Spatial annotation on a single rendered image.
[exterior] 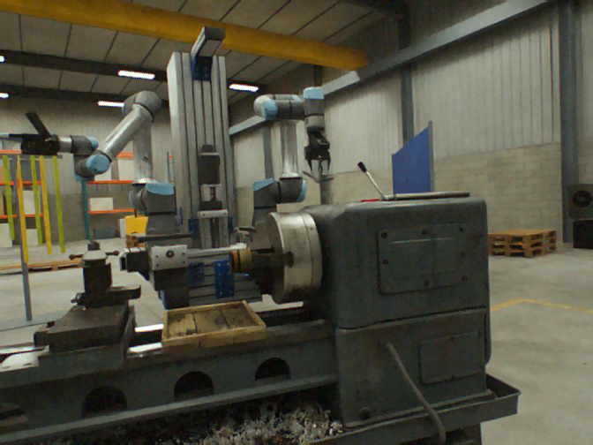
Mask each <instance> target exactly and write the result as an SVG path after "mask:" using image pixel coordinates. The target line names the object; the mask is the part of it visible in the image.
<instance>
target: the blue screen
mask: <svg viewBox="0 0 593 445"><path fill-rule="evenodd" d="M391 166H392V187H393V195H395V194H404V193H421V192H434V168H433V144H432V121H429V122H428V126H427V127H426V128H425V129H424V130H422V131H421V132H420V133H419V134H418V135H417V136H416V137H415V138H413V139H412V140H411V141H410V142H408V141H405V146H404V147H402V148H401V149H400V150H399V151H396V152H395V153H394V154H391Z"/></svg>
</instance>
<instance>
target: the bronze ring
mask: <svg viewBox="0 0 593 445"><path fill-rule="evenodd" d="M252 255H258V252H257V251H250V248H249V247H248V246H247V247H246V248H242V249H237V251H236V250H235V251H230V252H229V267H230V272H231V274H237V273H238V272H239V274H240V275H241V274H248V275H250V274H251V271H252V270H253V269H258V268H259V267H255V268H253V267H252V266H251V256H252Z"/></svg>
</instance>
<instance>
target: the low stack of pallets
mask: <svg viewBox="0 0 593 445"><path fill-rule="evenodd" d="M555 231H556V230H506V231H501V232H495V233H490V234H488V236H489V239H488V242H489V255H491V256H494V255H498V254H502V253H504V254H505V257H511V256H515V255H519V254H523V253H525V257H526V258H534V257H537V256H541V255H545V254H547V253H554V252H557V246H556V237H557V235H556V232H555ZM546 232H549V236H548V237H545V236H544V233H546ZM496 236H497V237H501V238H496ZM548 239H549V243H544V240H548ZM495 244H500V245H495ZM548 246H549V251H547V252H544V247H548ZM534 251H537V254H534V255H533V252H534ZM496 252H499V253H496Z"/></svg>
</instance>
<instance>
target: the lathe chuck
mask: <svg viewBox="0 0 593 445"><path fill-rule="evenodd" d="M285 213H289V214H288V215H282V214H281V213H271V214H269V215H268V216H267V217H266V224H267V228H268V232H269V237H270V241H271V245H272V246H273V247H274V251H275V252H276V253H286V252H287V251H290V252H291V253H292V257H293V265H292V268H289V266H280V267H276V269H275V272H274V275H273V290H272V300H273V301H274V302H275V303H276V304H277V305H284V304H291V303H298V302H304V301H305V300H306V298H307V296H308V293H310V290H311V286H312V249H311V243H310V239H309V238H308V235H307V231H306V228H305V226H304V222H303V220H302V218H301V216H300V215H299V214H298V213H297V212H285ZM295 289H299V290H301V292H300V293H299V294H298V295H292V294H291V292H292V291H293V290H295Z"/></svg>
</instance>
